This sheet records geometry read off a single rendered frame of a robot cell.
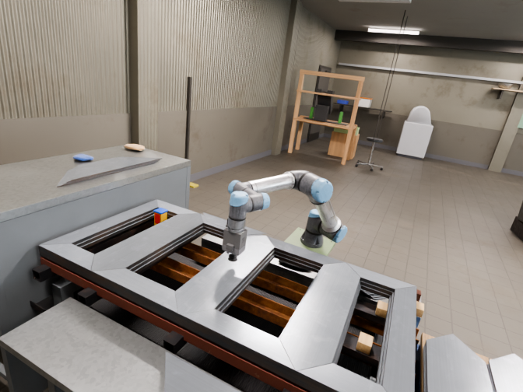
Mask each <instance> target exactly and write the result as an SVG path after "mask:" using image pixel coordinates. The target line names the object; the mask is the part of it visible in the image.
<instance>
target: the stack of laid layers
mask: <svg viewBox="0 0 523 392"><path fill-rule="evenodd" d="M155 209H158V208H154V209H152V210H150V211H148V212H145V213H142V214H141V215H137V216H136V217H134V218H131V219H128V220H126V221H124V222H121V223H118V224H117V225H115V226H112V227H110V228H107V229H104V230H102V231H100V232H98V233H94V234H93V235H91V236H88V237H85V238H83V239H81V240H78V241H76V242H74V243H72V244H74V245H76V246H77V247H81V248H82V249H86V248H87V247H91V246H92V245H94V244H97V243H99V242H101V241H103V240H106V239H108V238H110V237H112V236H115V235H117V234H119V233H122V232H124V231H125V230H127V229H131V228H132V227H134V226H137V225H139V224H141V223H143V222H146V221H148V220H150V219H152V218H154V211H153V210H155ZM200 215H201V217H202V221H203V222H204V223H202V224H201V225H199V226H197V227H195V228H194V229H192V230H190V231H189V232H187V233H185V234H184V235H182V236H180V237H178V238H177V239H175V240H173V241H171V242H169V243H168V244H166V245H165V246H163V247H161V248H160V249H158V250H155V251H154V252H152V253H151V254H149V255H147V256H145V257H144V258H142V259H140V260H139V261H136V262H135V263H134V264H131V265H130V266H128V267H126V268H127V269H128V270H130V271H133V272H135V273H139V272H140V271H142V270H144V269H145V268H147V267H149V266H150V265H151V264H153V263H155V262H157V261H158V260H159V259H161V258H163V257H165V256H166V255H168V254H169V253H171V252H172V251H174V250H176V249H177V248H178V247H181V246H182V245H184V244H186V243H187V242H188V241H190V240H192V239H194V238H195V237H197V236H198V235H200V234H201V233H208V234H209V235H212V236H216V237H219V238H220V239H223V232H224V229H225V228H224V227H222V226H218V225H215V224H213V223H211V222H206V219H205V216H204V215H202V214H200ZM38 247H39V252H40V255H41V256H43V257H46V258H47V259H49V260H51V261H53V262H55V263H57V264H60V265H61V266H63V267H64V268H67V269H68V270H70V271H73V272H75V273H76V274H78V275H81V276H82V277H84V278H87V279H89V280H90V281H92V282H95V283H97V284H98V285H101V286H103V287H104V288H106V289H109V290H111V291H112V292H115V293H117V294H118V295H120V296H123V297H125V298H126V299H129V300H131V301H132V302H134V303H137V304H139V305H140V306H143V307H145V308H146V309H148V310H151V311H153V312H154V313H157V314H159V315H160V316H162V317H164V318H166V319H168V320H170V321H172V322H174V323H176V324H178V325H180V326H182V327H184V328H186V329H188V330H190V331H192V332H194V333H196V334H198V335H200V336H202V337H204V338H206V339H208V340H210V341H212V342H214V343H216V344H218V345H220V346H222V347H224V348H226V349H228V350H230V351H232V352H234V353H236V354H238V355H240V356H242V357H244V358H246V359H248V360H250V361H252V362H254V363H256V364H258V365H260V366H261V367H263V368H265V369H267V370H269V371H271V372H273V373H275V374H277V375H279V376H281V377H283V378H285V379H287V380H289V381H291V382H293V383H295V384H297V385H299V386H301V387H303V388H305V389H307V390H309V391H311V392H338V391H337V390H334V389H332V388H331V387H328V386H326V385H324V384H323V383H319V382H318V381H316V380H313V379H311V378H310V377H308V376H305V375H304V374H302V373H299V372H297V371H296V370H294V369H291V368H289V367H287V366H284V365H283V364H281V363H279V362H277V361H275V360H273V359H270V358H269V357H267V356H265V355H263V354H261V353H259V352H256V351H254V350H252V349H250V348H248V347H246V346H244V345H242V344H240V343H238V342H236V341H234V340H232V339H230V338H228V337H226V336H223V335H221V334H219V333H217V332H215V331H213V330H211V329H209V328H207V327H205V326H203V325H201V324H199V323H197V322H195V321H193V320H190V319H188V318H187V317H184V316H182V315H180V314H178V313H176V312H174V311H173V310H170V309H168V308H166V307H165V306H162V305H160V304H158V303H155V302H153V301H152V300H150V299H147V298H146V297H144V296H141V295H139V294H138V293H136V292H133V291H132V290H130V289H126V288H125V287H123V286H121V285H119V284H117V283H115V282H112V281H111V280H109V279H107V278H105V277H103V276H101V275H98V274H97V273H94V272H92V271H90V270H88V269H86V268H84V267H82V266H80V265H78V264H76V263H74V262H72V261H70V260H68V259H66V258H64V257H61V256H59V255H57V254H55V253H53V252H51V251H49V250H47V249H45V248H43V247H41V246H39V245H38ZM273 258H277V259H280V260H281V261H285V262H288V263H290V264H294V265H296V266H299V267H301V268H305V269H307V270H310V271H313V272H316V273H317V274H316V276H315V277H314V280H315V278H316V277H317V275H318V273H319V271H320V270H321V268H322V266H323V264H320V263H318V262H315V261H311V260H309V259H306V258H304V257H300V256H297V255H295V254H291V253H289V252H286V251H284V250H280V249H277V248H273V249H272V250H271V251H270V252H269V253H268V254H267V255H266V256H265V257H264V258H263V259H262V261H261V262H260V263H259V264H258V265H257V266H256V267H255V268H254V269H253V270H252V271H251V272H250V273H249V274H248V275H247V276H246V277H245V278H244V279H243V280H242V281H241V282H240V283H239V284H238V285H237V286H236V287H235V288H234V289H233V291H232V292H231V293H230V294H229V295H228V296H227V297H226V298H225V299H224V300H223V301H222V302H221V303H220V304H219V305H218V306H217V307H216V308H215V309H214V310H218V311H220V312H222V313H225V311H226V310H227V309H228V308H229V307H230V306H231V305H232V304H233V302H234V301H235V300H236V299H237V298H238V297H239V296H240V295H241V293H242V292H243V291H244V290H245V289H246V288H247V287H248V286H249V285H250V284H251V283H252V282H253V281H254V280H255V279H256V278H257V277H258V275H259V274H260V273H261V272H262V271H263V270H264V269H265V267H266V266H267V265H268V264H269V263H270V262H271V261H272V260H273ZM314 280H313V282H314ZM313 282H312V283H313ZM312 283H311V285H312ZM311 285H310V286H309V288H310V287H311ZM309 288H308V290H309ZM360 289H363V290H366V291H368V292H372V293H374V294H377V295H379V296H383V297H385V298H388V299H389V300H388V308H387V314H386V319H385V324H384V333H383V338H382V343H381V353H380V358H379V363H378V368H377V377H376V383H378V384H380V385H381V386H382V384H383V378H384V367H385V361H386V355H387V349H388V338H389V331H390V326H391V315H392V308H393V302H394V296H395V289H392V288H390V287H387V286H385V285H381V284H378V283H376V282H372V281H370V280H367V279H365V278H361V277H360V281H359V284H358V286H357V289H356V293H355V296H354V298H353V302H352V305H351V307H350V310H349V314H348V317H347V319H346V323H345V326H344V328H343V331H342V335H341V338H340V340H339V344H338V347H337V349H336V352H335V356H334V359H333V361H332V363H334V364H336V365H337V362H338V360H339V356H340V353H341V350H342V346H343V343H344V341H345V337H346V333H347V331H348V328H349V323H350V321H351V318H352V315H353V311H354V308H355V305H356V301H357V299H358V295H359V293H360ZM308 290H307V291H306V293H305V295H304V297H305V296H306V294H307V292H308ZM304 297H303V298H302V300H301V301H300V303H299V305H298V307H299V306H300V304H301V302H302V301H303V299H304ZM298 307H297V308H296V310H295V312H296V311H297V309H298ZM295 312H294V313H293V315H292V317H291V318H290V320H289V322H288V324H287V325H286V327H285V329H284V330H283V332H282V333H281V335H280V337H279V340H280V338H281V337H282V335H283V333H284V331H285V330H286V328H287V326H288V325H289V323H290V321H291V320H292V318H293V316H294V314H295Z"/></svg>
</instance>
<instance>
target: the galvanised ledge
mask: <svg viewBox="0 0 523 392"><path fill-rule="evenodd" d="M202 242H203V243H207V244H209V245H211V246H214V247H217V248H219V249H222V247H223V239H220V238H219V237H216V236H212V235H209V234H206V235H205V236H203V237H202ZM267 266H268V267H270V268H274V269H276V270H278V271H282V272H284V273H287V274H289V275H292V276H295V277H297V278H301V279H303V280H305V281H308V282H313V280H314V277H315V276H316V274H317V273H316V272H313V271H305V270H302V269H298V268H293V267H290V266H287V265H284V264H281V263H280V262H279V259H277V258H273V260H272V261H271V262H270V263H269V264H268V265H267ZM358 299H360V300H362V301H364V302H367V303H370V304H373V305H375V306H376V305H377V303H378V300H380V301H382V302H385V303H388V300H389V299H378V300H374V299H371V298H368V297H366V296H364V295H363V294H361V293H359V295H358Z"/></svg>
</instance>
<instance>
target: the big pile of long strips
mask: <svg viewBox="0 0 523 392"><path fill-rule="evenodd" d="M423 392H523V360H522V359H521V358H519V357H518V356H517V355H515V354H511V355H505V356H503V357H500V358H496V359H491V360H489V364H486V362H484V361H483V360H482V359H481V358H480V357H479V356H478V355H477V354H476V353H474V351H472V350H471V349H470V348H469V347H468V346H467V345H465V344H464V343H463V342H462V341H461V340H459V339H458V338H457V337H456V336H455V335H454V334H449V335H445V336H441V337H437V338H431V339H427V340H426V344H425V345H424V346H423Z"/></svg>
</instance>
